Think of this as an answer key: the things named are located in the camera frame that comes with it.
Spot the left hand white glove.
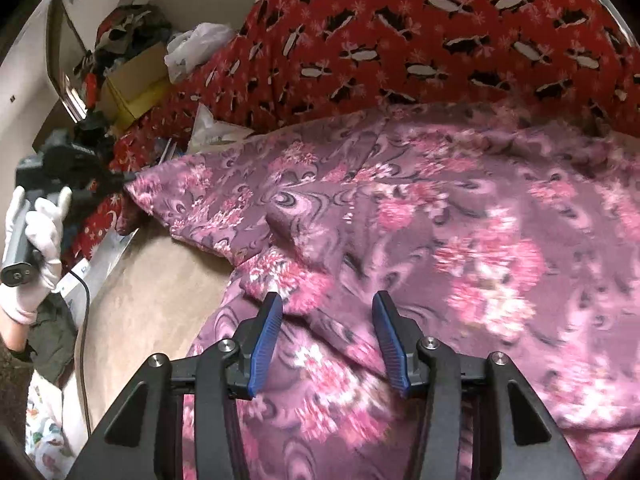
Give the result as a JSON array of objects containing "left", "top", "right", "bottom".
[{"left": 0, "top": 185, "right": 74, "bottom": 326}]

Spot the yellow cardboard box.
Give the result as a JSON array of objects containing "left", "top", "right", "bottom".
[{"left": 98, "top": 42, "right": 171, "bottom": 131}]

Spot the red patterned blanket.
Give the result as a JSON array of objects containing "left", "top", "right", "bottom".
[{"left": 62, "top": 0, "right": 640, "bottom": 261}]

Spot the white plastic bag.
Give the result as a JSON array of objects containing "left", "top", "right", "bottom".
[{"left": 164, "top": 23, "right": 235, "bottom": 84}]

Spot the purple pink floral garment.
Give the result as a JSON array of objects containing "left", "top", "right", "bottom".
[{"left": 127, "top": 104, "right": 639, "bottom": 479}]

